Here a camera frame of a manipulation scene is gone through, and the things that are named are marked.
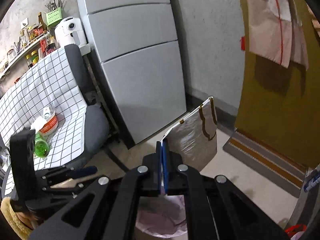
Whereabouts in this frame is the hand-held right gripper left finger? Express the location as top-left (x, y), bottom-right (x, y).
top-left (29, 141), bottom-right (163, 240)

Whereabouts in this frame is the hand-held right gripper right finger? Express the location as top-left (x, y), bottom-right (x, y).
top-left (162, 145), bottom-right (292, 240)

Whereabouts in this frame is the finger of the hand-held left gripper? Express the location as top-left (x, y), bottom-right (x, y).
top-left (37, 166), bottom-right (98, 184)
top-left (41, 179), bottom-right (100, 202)

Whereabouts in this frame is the person's left forearm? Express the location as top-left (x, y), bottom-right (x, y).
top-left (0, 197), bottom-right (34, 239)

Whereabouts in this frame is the green plastic bottle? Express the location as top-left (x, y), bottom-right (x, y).
top-left (33, 132), bottom-right (49, 159)

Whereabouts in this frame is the silver woven bag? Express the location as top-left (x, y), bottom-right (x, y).
top-left (161, 96), bottom-right (218, 172)

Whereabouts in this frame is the crumpled white tissue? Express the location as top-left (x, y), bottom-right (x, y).
top-left (29, 116), bottom-right (48, 133)

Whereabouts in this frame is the white orange noodle cup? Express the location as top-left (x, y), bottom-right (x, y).
top-left (37, 106), bottom-right (59, 137)

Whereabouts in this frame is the white checkered cloth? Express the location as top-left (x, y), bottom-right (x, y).
top-left (0, 46), bottom-right (88, 198)

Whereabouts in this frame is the white refrigerator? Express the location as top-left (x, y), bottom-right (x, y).
top-left (75, 0), bottom-right (188, 146)

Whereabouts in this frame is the striped door mat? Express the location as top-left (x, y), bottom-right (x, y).
top-left (222, 127), bottom-right (308, 198)

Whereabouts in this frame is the red sauce bottle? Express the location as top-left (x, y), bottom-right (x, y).
top-left (39, 35), bottom-right (49, 58)

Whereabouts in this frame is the dark bottle with red label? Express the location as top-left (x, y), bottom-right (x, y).
top-left (47, 36), bottom-right (59, 53)

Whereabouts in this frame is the yellow door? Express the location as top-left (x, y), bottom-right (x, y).
top-left (234, 0), bottom-right (320, 171)

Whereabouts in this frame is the red label jar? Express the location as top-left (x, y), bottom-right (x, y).
top-left (28, 26), bottom-right (39, 42)

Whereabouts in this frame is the white air fryer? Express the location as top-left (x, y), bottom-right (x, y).
top-left (54, 16), bottom-right (91, 54)

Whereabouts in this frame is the red plastic object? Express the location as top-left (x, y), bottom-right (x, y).
top-left (284, 224), bottom-right (308, 238)

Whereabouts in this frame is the tall dark sauce bottle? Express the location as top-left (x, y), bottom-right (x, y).
top-left (37, 12), bottom-right (48, 34)

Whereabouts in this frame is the white blue printed pack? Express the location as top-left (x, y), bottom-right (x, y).
top-left (302, 164), bottom-right (320, 193)

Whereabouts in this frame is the green utensil holder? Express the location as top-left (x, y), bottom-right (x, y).
top-left (46, 8), bottom-right (63, 27)

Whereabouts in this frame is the bunch of metal utensils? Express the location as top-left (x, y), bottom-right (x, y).
top-left (45, 0), bottom-right (66, 13)

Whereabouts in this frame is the hanging white cloth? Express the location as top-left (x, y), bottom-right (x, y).
top-left (245, 0), bottom-right (309, 71)

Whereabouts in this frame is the white wall shelf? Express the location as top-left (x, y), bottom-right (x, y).
top-left (0, 31), bottom-right (52, 78)

